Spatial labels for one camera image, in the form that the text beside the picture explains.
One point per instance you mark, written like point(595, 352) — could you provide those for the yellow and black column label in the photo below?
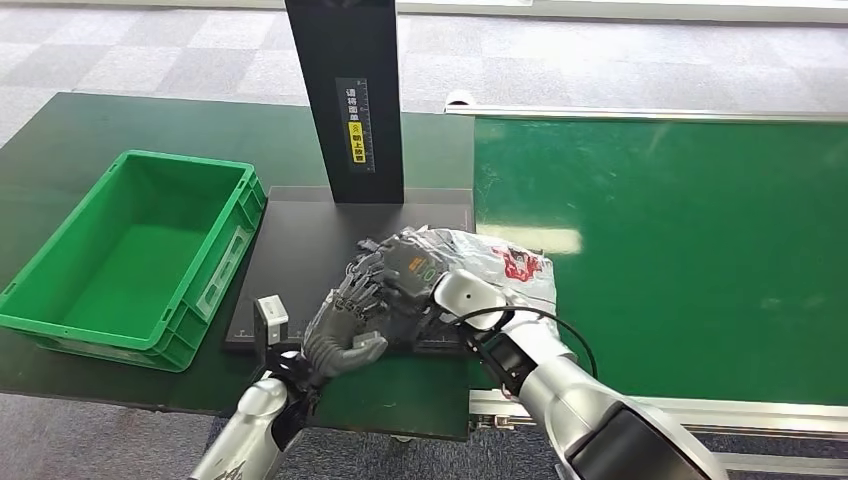
point(356, 132)

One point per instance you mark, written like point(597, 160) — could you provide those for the black scale column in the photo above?
point(331, 66)

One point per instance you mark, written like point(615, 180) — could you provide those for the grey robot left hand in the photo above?
point(334, 341)

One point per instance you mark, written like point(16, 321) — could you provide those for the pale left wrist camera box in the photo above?
point(270, 318)

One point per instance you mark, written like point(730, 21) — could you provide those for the green plastic crate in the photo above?
point(132, 265)

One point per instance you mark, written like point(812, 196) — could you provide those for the grey poly mailer package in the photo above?
point(503, 262)

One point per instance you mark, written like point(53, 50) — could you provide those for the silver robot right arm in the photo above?
point(570, 404)

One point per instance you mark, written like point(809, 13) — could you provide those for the green conveyor belt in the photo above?
point(696, 232)

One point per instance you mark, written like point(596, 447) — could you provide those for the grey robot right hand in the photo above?
point(414, 272)

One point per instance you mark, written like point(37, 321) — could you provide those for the aluminium conveyor side rail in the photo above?
point(629, 112)
point(762, 417)

